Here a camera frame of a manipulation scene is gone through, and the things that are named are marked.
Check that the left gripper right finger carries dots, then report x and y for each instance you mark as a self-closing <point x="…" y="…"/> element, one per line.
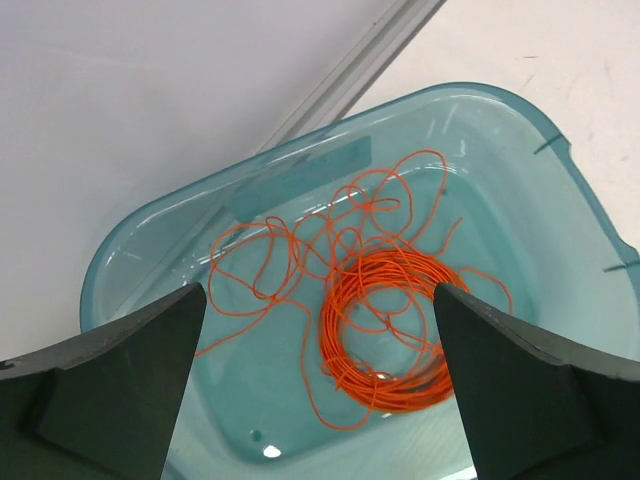
<point x="536" y="405"/>

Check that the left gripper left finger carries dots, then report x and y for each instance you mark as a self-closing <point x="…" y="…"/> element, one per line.
<point x="102" y="404"/>

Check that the teal plastic tub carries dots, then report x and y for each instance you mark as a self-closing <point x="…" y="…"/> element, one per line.
<point x="319" y="355"/>

